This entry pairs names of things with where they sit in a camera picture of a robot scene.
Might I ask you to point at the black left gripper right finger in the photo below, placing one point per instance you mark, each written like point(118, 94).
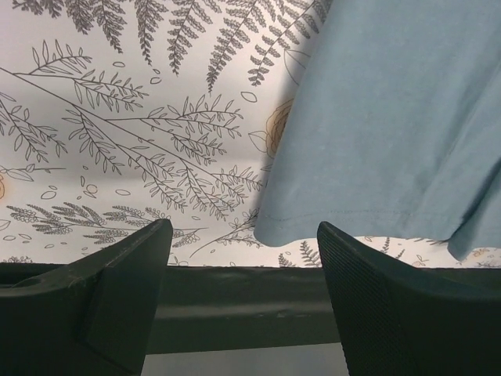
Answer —
point(396, 319)

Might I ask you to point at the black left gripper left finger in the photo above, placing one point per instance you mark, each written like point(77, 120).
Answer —
point(89, 317)

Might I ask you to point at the blue t shirt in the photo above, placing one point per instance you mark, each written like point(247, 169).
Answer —
point(395, 128)

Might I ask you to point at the aluminium table frame rail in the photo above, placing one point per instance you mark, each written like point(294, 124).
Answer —
point(221, 308)

